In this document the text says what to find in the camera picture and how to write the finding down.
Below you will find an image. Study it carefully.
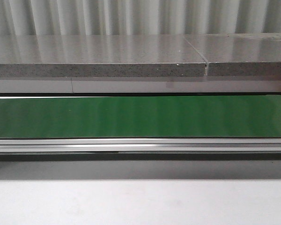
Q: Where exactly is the green conveyor belt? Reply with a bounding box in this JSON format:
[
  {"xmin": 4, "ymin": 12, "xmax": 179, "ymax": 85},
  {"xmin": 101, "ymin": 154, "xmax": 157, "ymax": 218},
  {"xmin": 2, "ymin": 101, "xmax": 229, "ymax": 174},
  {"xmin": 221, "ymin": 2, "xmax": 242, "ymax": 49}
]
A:
[{"xmin": 0, "ymin": 95, "xmax": 281, "ymax": 139}]

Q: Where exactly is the grey stone ledge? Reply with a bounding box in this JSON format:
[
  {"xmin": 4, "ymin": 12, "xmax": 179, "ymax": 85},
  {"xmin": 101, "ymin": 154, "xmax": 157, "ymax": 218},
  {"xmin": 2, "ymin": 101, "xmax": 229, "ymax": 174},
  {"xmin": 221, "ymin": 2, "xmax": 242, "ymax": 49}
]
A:
[{"xmin": 0, "ymin": 34, "xmax": 281, "ymax": 78}]

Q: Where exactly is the aluminium conveyor frame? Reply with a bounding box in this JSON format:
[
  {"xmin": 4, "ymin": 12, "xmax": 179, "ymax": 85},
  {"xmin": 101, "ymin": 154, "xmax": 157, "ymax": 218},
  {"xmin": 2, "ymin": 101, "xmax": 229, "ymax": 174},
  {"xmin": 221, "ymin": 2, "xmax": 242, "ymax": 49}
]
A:
[{"xmin": 0, "ymin": 138, "xmax": 281, "ymax": 161}]

